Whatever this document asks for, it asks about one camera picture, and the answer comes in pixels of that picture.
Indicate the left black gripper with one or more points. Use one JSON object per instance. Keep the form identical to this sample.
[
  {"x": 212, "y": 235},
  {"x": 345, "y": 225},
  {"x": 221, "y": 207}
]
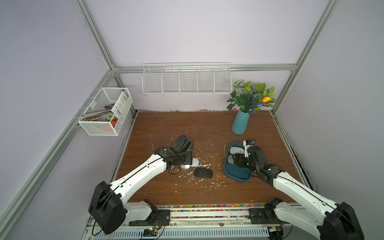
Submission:
[{"x": 188, "y": 156}]

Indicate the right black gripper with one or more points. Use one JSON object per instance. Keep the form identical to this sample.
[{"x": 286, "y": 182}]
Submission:
[{"x": 239, "y": 157}]

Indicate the white rounded computer mouse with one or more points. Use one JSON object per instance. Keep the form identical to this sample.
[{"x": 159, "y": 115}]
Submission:
[{"x": 237, "y": 150}]

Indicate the grey white computer mouse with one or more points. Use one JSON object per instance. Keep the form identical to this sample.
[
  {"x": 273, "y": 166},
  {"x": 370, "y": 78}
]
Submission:
[{"x": 230, "y": 160}]

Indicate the black computer mouse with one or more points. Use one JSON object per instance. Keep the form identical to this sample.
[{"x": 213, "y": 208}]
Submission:
[{"x": 203, "y": 173}]

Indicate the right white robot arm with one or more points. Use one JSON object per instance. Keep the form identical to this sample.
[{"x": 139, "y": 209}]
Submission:
[{"x": 303, "y": 192}]

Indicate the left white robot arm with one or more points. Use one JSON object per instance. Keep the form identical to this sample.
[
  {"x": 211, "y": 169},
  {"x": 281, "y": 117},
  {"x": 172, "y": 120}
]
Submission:
[{"x": 110, "y": 206}]

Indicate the teal storage box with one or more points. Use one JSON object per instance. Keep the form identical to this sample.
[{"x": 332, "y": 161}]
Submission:
[{"x": 233, "y": 172}]

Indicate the teal vase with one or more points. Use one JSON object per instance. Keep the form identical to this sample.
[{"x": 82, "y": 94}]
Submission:
[{"x": 240, "y": 123}]

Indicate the green artificial plant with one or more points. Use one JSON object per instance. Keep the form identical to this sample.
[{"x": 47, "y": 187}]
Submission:
[{"x": 250, "y": 98}]

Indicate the white mesh basket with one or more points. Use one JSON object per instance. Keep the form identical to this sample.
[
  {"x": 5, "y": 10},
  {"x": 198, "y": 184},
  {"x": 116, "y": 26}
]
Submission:
[{"x": 106, "y": 113}]

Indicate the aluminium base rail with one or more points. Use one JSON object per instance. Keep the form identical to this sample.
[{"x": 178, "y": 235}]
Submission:
[{"x": 275, "y": 220}]

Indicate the white wire wall shelf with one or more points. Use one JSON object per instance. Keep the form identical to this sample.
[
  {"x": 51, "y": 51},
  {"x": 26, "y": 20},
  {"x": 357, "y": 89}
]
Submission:
[{"x": 187, "y": 79}]

